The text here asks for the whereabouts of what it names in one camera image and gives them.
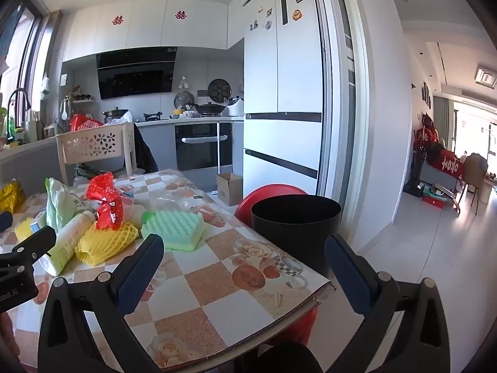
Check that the cardboard box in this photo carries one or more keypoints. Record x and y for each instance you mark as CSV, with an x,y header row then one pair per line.
x,y
229,190

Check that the white upper cabinets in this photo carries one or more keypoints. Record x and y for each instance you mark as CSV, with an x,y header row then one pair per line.
x,y
147,27

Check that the beige perforated chair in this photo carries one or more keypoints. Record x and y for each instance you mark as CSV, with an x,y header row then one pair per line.
x,y
93,143

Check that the black range hood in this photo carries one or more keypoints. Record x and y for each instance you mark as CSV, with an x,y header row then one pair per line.
x,y
136,74

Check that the black trash bin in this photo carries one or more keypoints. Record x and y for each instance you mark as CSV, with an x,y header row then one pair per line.
x,y
295,233

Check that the black cooking pot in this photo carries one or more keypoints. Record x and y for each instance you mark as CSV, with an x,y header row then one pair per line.
x,y
114,114

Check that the light green plastic bottle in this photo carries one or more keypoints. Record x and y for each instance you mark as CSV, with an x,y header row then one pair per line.
x,y
70,241

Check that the red banner table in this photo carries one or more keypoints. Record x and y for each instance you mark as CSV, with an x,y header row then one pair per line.
x,y
452,165

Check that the gas stove burner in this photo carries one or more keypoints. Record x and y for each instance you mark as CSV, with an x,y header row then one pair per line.
x,y
152,116

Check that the kitchen faucet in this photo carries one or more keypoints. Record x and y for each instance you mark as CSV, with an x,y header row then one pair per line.
x,y
19,97

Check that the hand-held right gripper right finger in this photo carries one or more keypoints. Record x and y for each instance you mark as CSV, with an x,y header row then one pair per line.
x,y
347,268

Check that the brown chair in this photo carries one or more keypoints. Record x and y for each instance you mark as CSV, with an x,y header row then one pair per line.
x,y
474,175

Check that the dark jacket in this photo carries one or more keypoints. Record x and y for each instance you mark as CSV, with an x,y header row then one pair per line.
x,y
144,151

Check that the red patterned plastic bag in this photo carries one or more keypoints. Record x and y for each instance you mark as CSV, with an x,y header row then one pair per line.
x,y
106,202

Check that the red paper decoration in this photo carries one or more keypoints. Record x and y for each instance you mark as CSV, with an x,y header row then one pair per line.
x,y
179,14
117,20

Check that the red plastic basket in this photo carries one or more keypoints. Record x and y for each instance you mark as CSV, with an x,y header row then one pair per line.
x,y
85,122

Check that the white refrigerator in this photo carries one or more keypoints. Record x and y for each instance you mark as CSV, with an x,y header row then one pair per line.
x,y
295,85

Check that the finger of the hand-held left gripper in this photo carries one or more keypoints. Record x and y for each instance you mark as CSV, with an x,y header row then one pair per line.
x,y
4,221
37,241

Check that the black wok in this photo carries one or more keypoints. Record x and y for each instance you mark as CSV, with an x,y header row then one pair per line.
x,y
209,108

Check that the white pole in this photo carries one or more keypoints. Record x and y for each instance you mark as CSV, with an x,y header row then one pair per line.
x,y
219,147

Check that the red plastic stool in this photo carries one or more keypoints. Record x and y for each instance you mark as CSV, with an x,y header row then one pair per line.
x,y
268,198

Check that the sliding door frame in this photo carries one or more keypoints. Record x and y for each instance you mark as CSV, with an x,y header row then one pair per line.
x,y
345,85

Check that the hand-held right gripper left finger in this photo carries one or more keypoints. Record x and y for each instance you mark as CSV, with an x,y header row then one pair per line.
x,y
136,276

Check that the yellow foam fruit net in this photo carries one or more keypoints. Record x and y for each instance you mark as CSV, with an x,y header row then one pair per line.
x,y
105,243

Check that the yellow wavy sponge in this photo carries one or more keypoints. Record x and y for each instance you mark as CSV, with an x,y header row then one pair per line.
x,y
24,230

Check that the small round hanging rack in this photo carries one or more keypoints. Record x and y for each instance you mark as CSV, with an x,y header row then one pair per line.
x,y
183,100

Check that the green wavy sponge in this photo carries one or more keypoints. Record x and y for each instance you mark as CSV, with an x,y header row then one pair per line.
x,y
174,231

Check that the white rice cooker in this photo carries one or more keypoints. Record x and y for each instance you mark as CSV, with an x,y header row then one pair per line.
x,y
236,107

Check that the yellow plastic bag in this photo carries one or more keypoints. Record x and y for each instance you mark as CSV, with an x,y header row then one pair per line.
x,y
11,196

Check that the person's left hand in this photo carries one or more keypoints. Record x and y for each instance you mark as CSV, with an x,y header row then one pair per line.
x,y
7,334

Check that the large round hanging rack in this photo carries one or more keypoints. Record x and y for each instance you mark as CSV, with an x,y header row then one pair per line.
x,y
218,89

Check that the ceiling light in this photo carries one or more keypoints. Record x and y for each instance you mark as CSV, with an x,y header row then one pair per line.
x,y
487,75

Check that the green wet wipes pack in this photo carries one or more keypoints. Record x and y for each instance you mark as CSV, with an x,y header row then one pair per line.
x,y
58,202

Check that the checkered floral tablecloth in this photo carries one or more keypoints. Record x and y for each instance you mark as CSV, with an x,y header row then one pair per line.
x,y
217,272

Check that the black built-in oven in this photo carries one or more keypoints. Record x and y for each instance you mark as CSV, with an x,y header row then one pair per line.
x,y
202,147

